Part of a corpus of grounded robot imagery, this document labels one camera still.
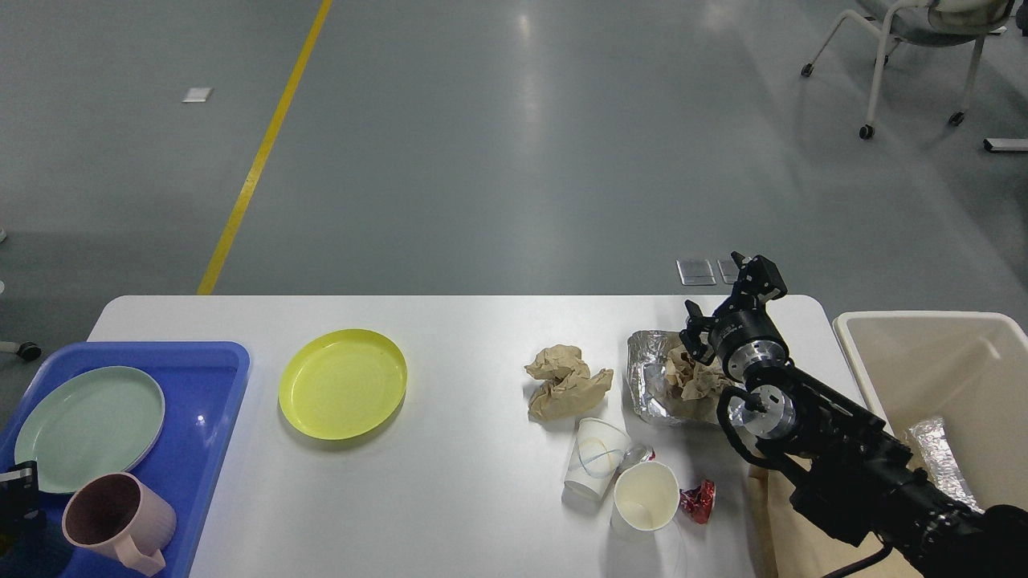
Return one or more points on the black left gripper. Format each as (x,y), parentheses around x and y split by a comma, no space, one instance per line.
(20,509)

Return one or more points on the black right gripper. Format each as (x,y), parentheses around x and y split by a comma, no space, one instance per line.
(740,335)

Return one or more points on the pink mug brown inside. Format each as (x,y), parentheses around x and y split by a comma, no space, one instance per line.
(117,516)

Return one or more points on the yellow plastic plate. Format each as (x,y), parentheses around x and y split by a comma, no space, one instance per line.
(343,384)

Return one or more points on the teal mug yellow inside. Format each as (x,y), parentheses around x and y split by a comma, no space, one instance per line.
(43,553)

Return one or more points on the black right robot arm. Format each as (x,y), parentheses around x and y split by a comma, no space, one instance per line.
(851,478)

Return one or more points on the silver floor socket plate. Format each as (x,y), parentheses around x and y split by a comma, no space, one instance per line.
(695,272)

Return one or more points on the crumpled brown paper on foil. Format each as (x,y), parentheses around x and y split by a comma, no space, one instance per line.
(694,389)

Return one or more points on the crumpled aluminium foil sheet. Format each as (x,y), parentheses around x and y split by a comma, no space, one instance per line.
(647,354)

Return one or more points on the pale green plate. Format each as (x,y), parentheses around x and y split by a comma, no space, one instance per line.
(104,421)

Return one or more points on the black caster wheel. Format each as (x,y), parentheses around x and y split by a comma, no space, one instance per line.
(25,351)

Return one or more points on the crumpled brown paper ball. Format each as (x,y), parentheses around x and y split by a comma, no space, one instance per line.
(568,388)

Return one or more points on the white patterned paper cup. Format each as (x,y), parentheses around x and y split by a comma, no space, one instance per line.
(597,451)

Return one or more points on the red foil wrapper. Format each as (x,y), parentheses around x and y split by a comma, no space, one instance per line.
(698,503)

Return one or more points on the blue plastic tray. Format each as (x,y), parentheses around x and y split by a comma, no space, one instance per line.
(204,385)

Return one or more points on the beige plastic bin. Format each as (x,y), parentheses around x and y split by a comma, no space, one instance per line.
(969,368)

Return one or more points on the brown paper bag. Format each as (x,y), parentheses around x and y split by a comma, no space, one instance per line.
(784,544)

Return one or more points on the foil piece in bin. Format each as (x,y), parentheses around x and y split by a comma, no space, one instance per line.
(929,439)

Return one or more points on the white bar on floor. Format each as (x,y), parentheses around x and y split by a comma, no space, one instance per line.
(993,144)

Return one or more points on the white wheeled chair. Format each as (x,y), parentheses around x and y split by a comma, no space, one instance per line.
(936,24)

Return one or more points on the white floor marker tile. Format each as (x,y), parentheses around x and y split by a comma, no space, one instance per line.
(197,95)

